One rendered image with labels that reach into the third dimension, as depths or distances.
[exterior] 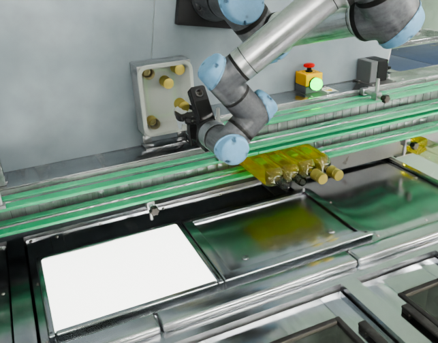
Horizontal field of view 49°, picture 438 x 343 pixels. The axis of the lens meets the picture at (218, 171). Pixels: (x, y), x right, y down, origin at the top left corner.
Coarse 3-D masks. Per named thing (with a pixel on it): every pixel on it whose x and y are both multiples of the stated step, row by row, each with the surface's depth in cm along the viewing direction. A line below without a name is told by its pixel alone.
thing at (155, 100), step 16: (160, 64) 143; (176, 64) 146; (144, 80) 151; (176, 80) 155; (192, 80) 150; (144, 96) 153; (160, 96) 155; (176, 96) 157; (144, 112) 147; (160, 112) 157; (144, 128) 149; (160, 128) 154; (176, 128) 154
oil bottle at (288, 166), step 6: (276, 150) 159; (270, 156) 155; (276, 156) 155; (282, 156) 155; (276, 162) 151; (282, 162) 150; (288, 162) 150; (294, 162) 150; (282, 168) 148; (288, 168) 147; (294, 168) 147; (288, 174) 147; (288, 180) 148
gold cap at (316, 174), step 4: (312, 172) 146; (316, 172) 145; (320, 172) 144; (312, 176) 146; (316, 176) 144; (320, 176) 143; (324, 176) 144; (316, 180) 145; (320, 180) 144; (324, 180) 144
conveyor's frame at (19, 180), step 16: (352, 80) 185; (400, 80) 181; (416, 80) 183; (432, 80) 186; (272, 96) 171; (288, 96) 170; (304, 96) 169; (336, 96) 170; (224, 112) 157; (176, 144) 159; (80, 160) 151; (96, 160) 150; (112, 160) 150; (128, 160) 149; (144, 160) 149; (160, 160) 151; (16, 176) 142; (32, 176) 141; (48, 176) 141; (64, 176) 141; (80, 176) 142; (0, 192) 134; (16, 192) 136
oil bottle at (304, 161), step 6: (282, 150) 158; (288, 150) 158; (294, 150) 157; (288, 156) 155; (294, 156) 154; (300, 156) 153; (306, 156) 153; (300, 162) 149; (306, 162) 149; (312, 162) 150; (300, 168) 149; (306, 168) 149; (306, 174) 150
